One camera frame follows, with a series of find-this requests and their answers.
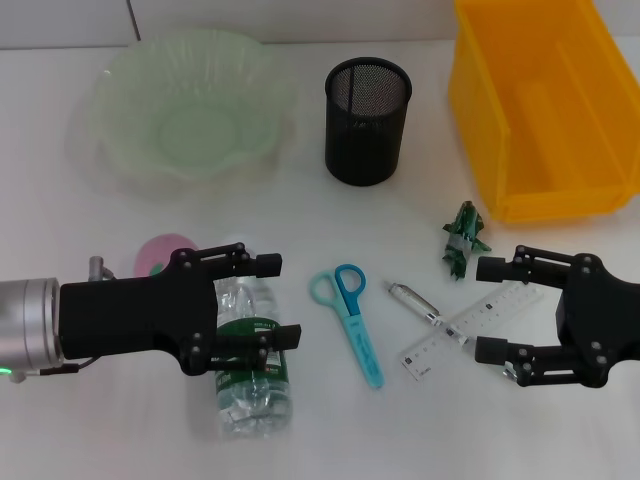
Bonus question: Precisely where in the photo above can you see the transparent plastic ruler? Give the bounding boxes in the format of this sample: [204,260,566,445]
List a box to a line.
[399,282,545,382]

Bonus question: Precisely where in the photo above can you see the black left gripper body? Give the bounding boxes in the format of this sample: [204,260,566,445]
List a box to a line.
[58,248,219,376]

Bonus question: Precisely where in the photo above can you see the pink toy peach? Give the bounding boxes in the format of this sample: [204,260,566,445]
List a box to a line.
[133,232,201,279]

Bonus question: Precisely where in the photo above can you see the green plastic wrapper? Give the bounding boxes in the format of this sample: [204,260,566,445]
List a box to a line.
[441,200,494,282]

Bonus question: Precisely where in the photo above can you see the clear silver pen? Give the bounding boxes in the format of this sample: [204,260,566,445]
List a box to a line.
[383,280,521,385]

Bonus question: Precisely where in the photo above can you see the black mesh pen holder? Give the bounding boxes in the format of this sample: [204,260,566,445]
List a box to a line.
[323,57,414,187]

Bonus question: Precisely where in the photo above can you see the teal blue scissors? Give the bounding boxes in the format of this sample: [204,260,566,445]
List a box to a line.
[309,264,386,390]

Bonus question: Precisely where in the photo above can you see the pale green fruit plate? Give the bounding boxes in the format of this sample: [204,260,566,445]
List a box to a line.
[84,28,296,189]

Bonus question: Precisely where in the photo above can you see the yellow plastic bin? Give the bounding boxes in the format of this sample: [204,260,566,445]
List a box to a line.
[447,0,640,224]

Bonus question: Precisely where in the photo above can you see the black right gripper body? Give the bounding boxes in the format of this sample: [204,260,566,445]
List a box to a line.
[554,254,640,389]

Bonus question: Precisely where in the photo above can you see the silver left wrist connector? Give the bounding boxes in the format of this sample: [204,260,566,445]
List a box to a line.
[88,255,115,280]

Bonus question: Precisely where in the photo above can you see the clear green-label water bottle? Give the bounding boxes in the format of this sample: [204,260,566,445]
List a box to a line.
[212,234,294,441]

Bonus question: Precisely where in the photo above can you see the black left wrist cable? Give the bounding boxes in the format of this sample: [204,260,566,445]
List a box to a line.
[9,355,97,385]

